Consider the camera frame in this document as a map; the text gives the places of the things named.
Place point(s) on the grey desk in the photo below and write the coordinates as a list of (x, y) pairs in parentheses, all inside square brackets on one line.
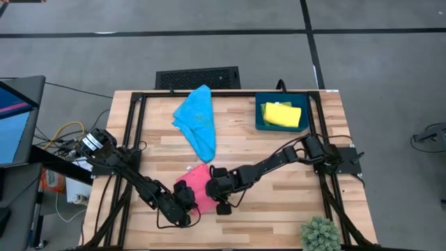
[(17, 209)]

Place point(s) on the pink microfiber towel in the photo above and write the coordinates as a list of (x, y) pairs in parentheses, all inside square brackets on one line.
[(200, 181)]

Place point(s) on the black aluminium table frame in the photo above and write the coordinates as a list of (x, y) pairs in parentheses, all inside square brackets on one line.
[(157, 95)]

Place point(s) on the light blue microfiber towel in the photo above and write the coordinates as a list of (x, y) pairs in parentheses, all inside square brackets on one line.
[(197, 122)]

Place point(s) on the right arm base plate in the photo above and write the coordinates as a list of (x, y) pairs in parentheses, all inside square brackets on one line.
[(348, 167)]

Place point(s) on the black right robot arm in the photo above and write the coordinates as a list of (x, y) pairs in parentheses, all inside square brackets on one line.
[(271, 162)]

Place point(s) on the small green artificial plant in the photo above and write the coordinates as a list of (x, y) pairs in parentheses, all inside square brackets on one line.
[(320, 235)]

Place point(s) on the black perforated computer case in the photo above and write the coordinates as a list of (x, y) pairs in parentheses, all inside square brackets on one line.
[(198, 78)]

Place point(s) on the dark blue bin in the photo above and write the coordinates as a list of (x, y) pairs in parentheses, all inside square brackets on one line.
[(304, 104)]

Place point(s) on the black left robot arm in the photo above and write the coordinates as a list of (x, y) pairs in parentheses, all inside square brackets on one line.
[(139, 181)]

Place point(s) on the yellow microfiber towel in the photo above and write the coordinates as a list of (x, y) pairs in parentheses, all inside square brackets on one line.
[(282, 115)]

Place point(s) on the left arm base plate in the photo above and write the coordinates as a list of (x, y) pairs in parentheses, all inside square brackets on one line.
[(101, 171)]

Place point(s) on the monitor with blue screen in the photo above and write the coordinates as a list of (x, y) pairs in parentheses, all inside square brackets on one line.
[(14, 132)]

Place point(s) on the white box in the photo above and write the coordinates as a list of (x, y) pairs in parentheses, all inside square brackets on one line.
[(75, 186)]

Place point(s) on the orange box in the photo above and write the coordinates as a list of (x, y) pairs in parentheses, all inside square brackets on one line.
[(52, 181)]

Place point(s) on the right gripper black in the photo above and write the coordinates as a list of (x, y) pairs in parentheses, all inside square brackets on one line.
[(228, 184)]

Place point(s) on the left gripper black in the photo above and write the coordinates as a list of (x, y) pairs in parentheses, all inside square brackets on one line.
[(177, 209)]

